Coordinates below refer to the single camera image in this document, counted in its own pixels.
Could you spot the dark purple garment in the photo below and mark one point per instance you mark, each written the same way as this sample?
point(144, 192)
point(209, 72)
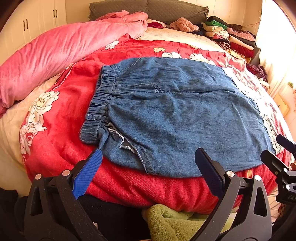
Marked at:
point(258, 71)

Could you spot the pink quilt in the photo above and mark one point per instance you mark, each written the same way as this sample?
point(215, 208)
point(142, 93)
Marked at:
point(54, 50)

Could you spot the pink fuzzy garment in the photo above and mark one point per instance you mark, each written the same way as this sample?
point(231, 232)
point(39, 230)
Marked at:
point(184, 25)

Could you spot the cream wardrobe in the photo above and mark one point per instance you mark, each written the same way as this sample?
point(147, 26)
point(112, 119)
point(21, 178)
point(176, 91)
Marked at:
point(29, 20)

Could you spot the grey headboard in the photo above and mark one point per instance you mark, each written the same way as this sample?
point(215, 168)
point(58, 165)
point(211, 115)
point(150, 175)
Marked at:
point(164, 11)

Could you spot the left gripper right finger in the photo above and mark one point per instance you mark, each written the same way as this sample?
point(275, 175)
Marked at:
point(242, 212)

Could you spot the blue denim pants lace hem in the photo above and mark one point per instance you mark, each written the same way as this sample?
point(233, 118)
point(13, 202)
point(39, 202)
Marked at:
point(152, 113)

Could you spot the green fleece sleeve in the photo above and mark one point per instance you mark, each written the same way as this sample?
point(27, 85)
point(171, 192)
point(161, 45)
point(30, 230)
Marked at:
point(167, 224)

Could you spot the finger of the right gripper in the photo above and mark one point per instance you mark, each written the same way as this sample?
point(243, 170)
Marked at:
point(286, 143)
point(274, 164)

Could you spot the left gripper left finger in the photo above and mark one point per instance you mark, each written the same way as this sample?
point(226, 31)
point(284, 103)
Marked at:
point(53, 211)

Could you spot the pile of folded clothes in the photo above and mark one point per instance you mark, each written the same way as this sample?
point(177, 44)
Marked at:
point(232, 38)

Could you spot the red floral bedspread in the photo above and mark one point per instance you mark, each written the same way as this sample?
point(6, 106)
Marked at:
point(49, 135)

